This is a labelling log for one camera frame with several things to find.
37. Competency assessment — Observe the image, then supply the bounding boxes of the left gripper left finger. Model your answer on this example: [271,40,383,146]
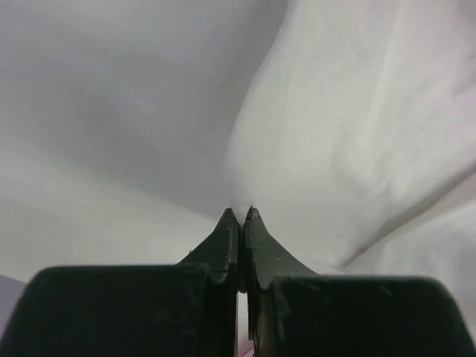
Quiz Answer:
[1,209,239,356]

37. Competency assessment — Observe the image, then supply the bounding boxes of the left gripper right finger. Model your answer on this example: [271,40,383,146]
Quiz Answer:
[242,208,475,356]

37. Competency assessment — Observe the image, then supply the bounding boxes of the white and green t shirt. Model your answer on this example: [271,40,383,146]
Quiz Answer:
[1,1,475,327]

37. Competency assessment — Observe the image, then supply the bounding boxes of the pink folded t shirt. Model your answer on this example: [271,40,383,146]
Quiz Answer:
[237,342,255,357]

